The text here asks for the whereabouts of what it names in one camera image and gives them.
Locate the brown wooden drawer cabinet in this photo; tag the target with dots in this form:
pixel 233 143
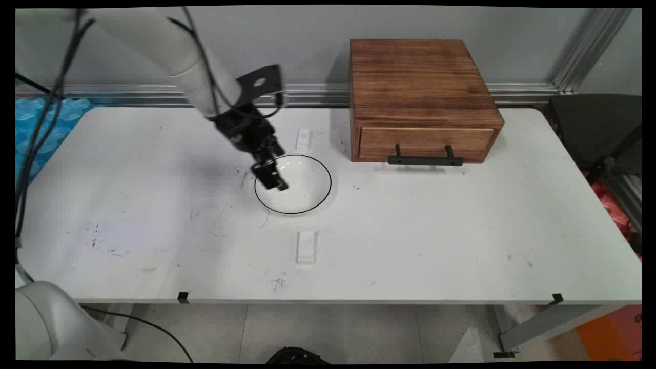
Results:
pixel 420 77

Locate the black table edge clip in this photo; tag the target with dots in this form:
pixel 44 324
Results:
pixel 182 296
pixel 557 299

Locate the small white plastic block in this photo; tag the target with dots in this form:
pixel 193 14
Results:
pixel 303 139

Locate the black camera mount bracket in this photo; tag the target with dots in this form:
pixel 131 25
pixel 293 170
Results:
pixel 259 82

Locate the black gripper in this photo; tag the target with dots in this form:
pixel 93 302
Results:
pixel 246 130

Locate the white bowl with black rim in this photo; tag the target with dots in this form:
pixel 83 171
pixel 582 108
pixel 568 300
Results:
pixel 307 189

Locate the slanted aluminium frame rail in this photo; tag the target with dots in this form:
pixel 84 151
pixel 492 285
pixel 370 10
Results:
pixel 589 51

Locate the black round floor object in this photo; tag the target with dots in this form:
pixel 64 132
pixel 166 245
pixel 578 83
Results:
pixel 294 356

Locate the orange box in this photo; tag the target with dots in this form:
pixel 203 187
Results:
pixel 615 333

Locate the white table leg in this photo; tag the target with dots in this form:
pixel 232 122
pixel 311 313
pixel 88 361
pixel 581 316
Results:
pixel 122 320

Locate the blue bubble wrap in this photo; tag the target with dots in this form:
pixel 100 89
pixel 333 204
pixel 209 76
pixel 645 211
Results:
pixel 36 123

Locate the long white plastic block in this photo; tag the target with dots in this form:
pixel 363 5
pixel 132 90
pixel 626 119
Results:
pixel 306 248

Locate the horizontal aluminium wall rail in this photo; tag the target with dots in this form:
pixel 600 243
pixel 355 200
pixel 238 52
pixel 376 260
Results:
pixel 128 95

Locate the red plastic bag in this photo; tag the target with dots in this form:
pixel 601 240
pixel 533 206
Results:
pixel 612 205

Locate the grey table leg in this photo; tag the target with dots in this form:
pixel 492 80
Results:
pixel 543 325

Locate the aluminium frame bar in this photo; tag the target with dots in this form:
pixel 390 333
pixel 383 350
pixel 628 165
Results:
pixel 625 197

